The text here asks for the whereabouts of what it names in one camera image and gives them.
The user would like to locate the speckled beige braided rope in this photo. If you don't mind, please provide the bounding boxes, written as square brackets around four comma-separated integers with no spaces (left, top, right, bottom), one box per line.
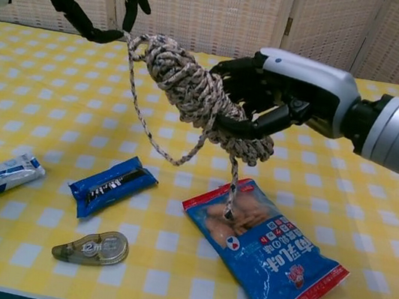
[97,28,290,225]

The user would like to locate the woven bamboo folding screen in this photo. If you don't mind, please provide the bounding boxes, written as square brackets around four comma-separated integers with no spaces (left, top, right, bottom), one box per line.
[0,0,399,88]

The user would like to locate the blue black snack bar wrapper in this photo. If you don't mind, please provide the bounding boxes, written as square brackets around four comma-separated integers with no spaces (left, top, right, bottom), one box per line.
[62,146,163,231]

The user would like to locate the grey correction tape dispenser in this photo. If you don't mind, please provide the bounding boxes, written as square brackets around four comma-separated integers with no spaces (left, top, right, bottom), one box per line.
[50,222,132,272]

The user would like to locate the blue red snack bag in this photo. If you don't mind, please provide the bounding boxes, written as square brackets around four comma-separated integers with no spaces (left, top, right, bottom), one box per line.
[166,168,363,299]

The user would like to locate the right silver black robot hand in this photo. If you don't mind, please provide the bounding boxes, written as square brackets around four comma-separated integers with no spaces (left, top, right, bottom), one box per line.
[200,38,368,156]

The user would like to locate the yellow white checked tablecloth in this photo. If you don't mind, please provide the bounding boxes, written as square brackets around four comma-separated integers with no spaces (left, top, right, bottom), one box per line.
[0,19,399,299]

